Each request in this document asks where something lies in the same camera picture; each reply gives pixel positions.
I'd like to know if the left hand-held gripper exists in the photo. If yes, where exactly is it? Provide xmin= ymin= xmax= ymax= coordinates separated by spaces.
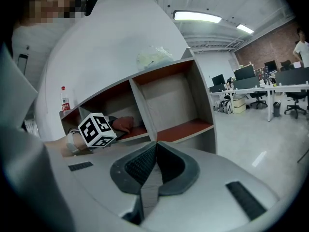
xmin=77 ymin=113 xmax=126 ymax=148

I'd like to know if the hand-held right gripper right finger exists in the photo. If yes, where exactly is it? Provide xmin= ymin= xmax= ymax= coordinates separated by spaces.
xmin=144 ymin=141 xmax=281 ymax=232

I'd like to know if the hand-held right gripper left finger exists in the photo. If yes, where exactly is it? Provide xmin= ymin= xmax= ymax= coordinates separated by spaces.
xmin=47 ymin=141 xmax=157 ymax=232

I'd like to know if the reddish textured wiping cloth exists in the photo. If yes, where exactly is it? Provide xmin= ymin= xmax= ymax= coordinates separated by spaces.
xmin=110 ymin=116 xmax=135 ymax=133

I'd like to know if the grey wooden shelf desk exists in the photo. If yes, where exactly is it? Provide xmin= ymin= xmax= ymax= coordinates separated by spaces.
xmin=59 ymin=47 xmax=218 ymax=154

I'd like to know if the person's left forearm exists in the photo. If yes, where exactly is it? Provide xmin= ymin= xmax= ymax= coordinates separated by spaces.
xmin=45 ymin=133 xmax=89 ymax=157

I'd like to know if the black computer monitor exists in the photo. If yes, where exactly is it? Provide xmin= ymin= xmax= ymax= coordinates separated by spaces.
xmin=233 ymin=68 xmax=256 ymax=81
xmin=264 ymin=60 xmax=277 ymax=72
xmin=211 ymin=73 xmax=226 ymax=86

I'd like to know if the dark desk partition panel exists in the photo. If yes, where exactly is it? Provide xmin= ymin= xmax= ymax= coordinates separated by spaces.
xmin=233 ymin=76 xmax=261 ymax=90
xmin=275 ymin=68 xmax=309 ymax=86

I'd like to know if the long white office desk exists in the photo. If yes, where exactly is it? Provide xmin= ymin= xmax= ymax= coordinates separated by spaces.
xmin=209 ymin=83 xmax=309 ymax=122

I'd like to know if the white wristwatch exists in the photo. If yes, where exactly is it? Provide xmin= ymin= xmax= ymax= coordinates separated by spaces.
xmin=66 ymin=130 xmax=81 ymax=154

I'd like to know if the clear water bottle red label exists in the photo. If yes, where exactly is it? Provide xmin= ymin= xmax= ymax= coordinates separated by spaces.
xmin=60 ymin=86 xmax=71 ymax=113

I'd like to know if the black white backpack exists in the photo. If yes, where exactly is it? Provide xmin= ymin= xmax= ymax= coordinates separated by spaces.
xmin=218 ymin=99 xmax=234 ymax=113

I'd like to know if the cream drawer cabinet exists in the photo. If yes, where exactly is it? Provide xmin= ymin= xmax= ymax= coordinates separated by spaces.
xmin=233 ymin=97 xmax=246 ymax=113

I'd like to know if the white plastic bag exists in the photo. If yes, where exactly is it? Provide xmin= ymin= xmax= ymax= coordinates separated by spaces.
xmin=137 ymin=45 xmax=174 ymax=71

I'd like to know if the black office chair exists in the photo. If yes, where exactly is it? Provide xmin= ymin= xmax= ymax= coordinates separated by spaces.
xmin=250 ymin=90 xmax=268 ymax=110
xmin=284 ymin=90 xmax=308 ymax=119

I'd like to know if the dark grey trash bin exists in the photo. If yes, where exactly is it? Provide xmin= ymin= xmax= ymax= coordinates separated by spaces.
xmin=273 ymin=101 xmax=282 ymax=117

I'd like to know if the person's head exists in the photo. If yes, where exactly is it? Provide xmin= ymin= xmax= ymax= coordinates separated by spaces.
xmin=14 ymin=0 xmax=85 ymax=33

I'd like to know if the long ceiling light panel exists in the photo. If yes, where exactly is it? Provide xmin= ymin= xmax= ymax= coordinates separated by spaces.
xmin=173 ymin=10 xmax=222 ymax=24

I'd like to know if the black head-mounted camera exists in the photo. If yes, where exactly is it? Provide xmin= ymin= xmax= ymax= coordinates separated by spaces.
xmin=83 ymin=0 xmax=99 ymax=16

